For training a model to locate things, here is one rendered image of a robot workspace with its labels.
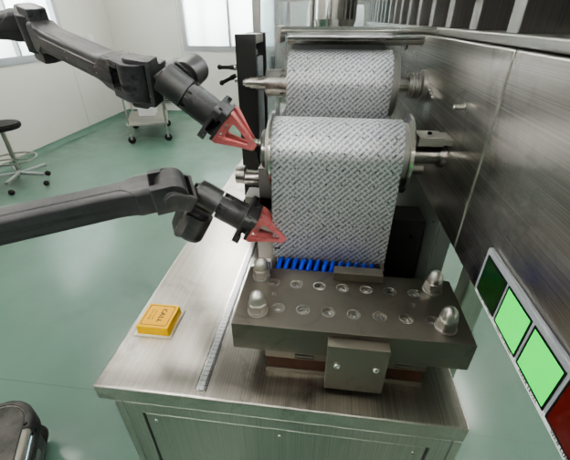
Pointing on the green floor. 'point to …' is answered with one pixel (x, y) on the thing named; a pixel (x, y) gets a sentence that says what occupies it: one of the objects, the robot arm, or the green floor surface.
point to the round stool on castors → (9, 150)
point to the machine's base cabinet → (264, 438)
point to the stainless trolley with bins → (147, 119)
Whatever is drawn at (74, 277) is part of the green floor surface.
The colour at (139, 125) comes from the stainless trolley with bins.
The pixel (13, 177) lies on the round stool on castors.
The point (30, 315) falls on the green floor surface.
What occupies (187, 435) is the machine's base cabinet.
